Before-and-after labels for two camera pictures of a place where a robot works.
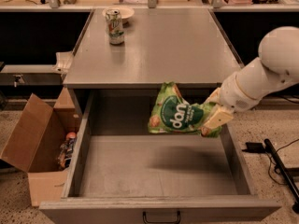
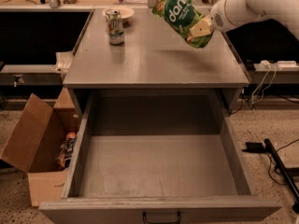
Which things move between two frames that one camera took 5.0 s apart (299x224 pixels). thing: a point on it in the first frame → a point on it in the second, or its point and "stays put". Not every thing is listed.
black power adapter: [254, 147] stays put
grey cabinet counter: [185, 47] stays put
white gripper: [234, 93] → [220, 17]
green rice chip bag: [170, 111] → [177, 5]
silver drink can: [114, 27] stays put
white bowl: [124, 11] stays put
